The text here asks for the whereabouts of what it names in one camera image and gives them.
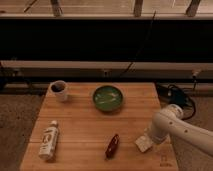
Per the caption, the white plastic bottle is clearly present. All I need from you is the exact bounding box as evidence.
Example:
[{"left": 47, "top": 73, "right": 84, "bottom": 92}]
[{"left": 39, "top": 120, "right": 59, "bottom": 161}]

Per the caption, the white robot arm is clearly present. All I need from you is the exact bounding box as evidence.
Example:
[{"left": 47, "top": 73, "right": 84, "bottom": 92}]
[{"left": 146, "top": 104, "right": 213, "bottom": 157}]

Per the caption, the white sponge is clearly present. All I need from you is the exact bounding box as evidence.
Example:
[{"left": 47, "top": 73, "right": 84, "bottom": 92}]
[{"left": 135, "top": 134, "right": 153, "bottom": 153}]

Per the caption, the white cup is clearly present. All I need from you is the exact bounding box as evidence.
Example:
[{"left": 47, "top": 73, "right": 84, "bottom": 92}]
[{"left": 50, "top": 80, "right": 68, "bottom": 102}]

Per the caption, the black cable on wall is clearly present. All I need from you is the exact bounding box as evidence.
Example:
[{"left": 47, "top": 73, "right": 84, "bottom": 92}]
[{"left": 118, "top": 9, "right": 157, "bottom": 78}]

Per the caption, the wall power outlet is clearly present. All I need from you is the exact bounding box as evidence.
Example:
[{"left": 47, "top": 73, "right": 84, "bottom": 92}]
[{"left": 103, "top": 70, "right": 110, "bottom": 77}]

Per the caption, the black floor cable bundle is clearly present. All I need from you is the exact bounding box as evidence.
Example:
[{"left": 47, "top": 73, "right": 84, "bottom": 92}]
[{"left": 156, "top": 83, "right": 198, "bottom": 121}]

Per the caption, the green bowl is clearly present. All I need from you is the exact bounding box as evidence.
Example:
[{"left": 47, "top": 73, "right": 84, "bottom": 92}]
[{"left": 92, "top": 85, "right": 123, "bottom": 112}]

